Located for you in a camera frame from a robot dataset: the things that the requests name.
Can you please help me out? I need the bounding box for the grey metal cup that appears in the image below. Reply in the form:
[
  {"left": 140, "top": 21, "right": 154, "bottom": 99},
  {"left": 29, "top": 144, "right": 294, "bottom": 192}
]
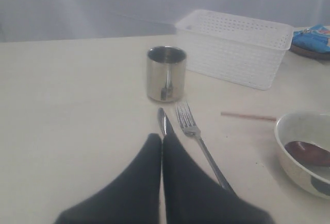
[{"left": 146, "top": 46, "right": 187, "bottom": 102}]

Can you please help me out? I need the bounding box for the brown wooden plate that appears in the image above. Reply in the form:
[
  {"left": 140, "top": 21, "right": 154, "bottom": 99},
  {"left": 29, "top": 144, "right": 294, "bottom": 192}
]
[{"left": 289, "top": 44, "right": 329, "bottom": 61}]

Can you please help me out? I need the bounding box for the silver metal fork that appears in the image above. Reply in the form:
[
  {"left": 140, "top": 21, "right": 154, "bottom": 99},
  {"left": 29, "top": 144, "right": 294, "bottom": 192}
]
[{"left": 176, "top": 101, "right": 237, "bottom": 196}]

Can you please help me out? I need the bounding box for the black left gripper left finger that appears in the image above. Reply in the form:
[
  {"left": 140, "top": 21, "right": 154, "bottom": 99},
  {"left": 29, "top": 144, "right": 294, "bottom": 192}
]
[{"left": 55, "top": 133, "right": 162, "bottom": 223}]

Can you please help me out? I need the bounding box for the blue chips bag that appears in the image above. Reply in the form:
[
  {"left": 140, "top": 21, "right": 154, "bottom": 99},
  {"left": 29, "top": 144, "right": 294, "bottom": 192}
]
[{"left": 292, "top": 24, "right": 329, "bottom": 54}]

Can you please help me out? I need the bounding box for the white perforated plastic basket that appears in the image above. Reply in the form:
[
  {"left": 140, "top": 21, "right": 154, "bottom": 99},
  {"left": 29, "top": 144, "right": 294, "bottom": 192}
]
[{"left": 175, "top": 9, "right": 294, "bottom": 90}]

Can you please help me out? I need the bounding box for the brown wooden chopstick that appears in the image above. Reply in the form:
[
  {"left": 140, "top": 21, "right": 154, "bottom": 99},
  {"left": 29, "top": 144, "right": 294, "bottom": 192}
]
[{"left": 221, "top": 112, "right": 277, "bottom": 122}]

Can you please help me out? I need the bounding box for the clear textured glass bowl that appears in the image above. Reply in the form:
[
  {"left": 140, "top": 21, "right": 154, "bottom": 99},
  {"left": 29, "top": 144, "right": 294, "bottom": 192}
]
[{"left": 274, "top": 111, "right": 329, "bottom": 199}]

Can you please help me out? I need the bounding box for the dark red wooden spoon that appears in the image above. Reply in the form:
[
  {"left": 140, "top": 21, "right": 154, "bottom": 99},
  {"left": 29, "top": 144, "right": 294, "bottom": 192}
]
[{"left": 284, "top": 141, "right": 329, "bottom": 167}]

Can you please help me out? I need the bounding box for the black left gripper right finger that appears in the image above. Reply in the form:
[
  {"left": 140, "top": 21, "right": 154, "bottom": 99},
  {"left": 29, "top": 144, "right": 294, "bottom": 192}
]
[{"left": 162, "top": 134, "right": 274, "bottom": 223}]

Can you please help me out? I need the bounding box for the silver table knife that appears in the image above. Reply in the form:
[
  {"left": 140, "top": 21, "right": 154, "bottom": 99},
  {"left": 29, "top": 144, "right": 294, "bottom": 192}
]
[{"left": 157, "top": 108, "right": 174, "bottom": 136}]

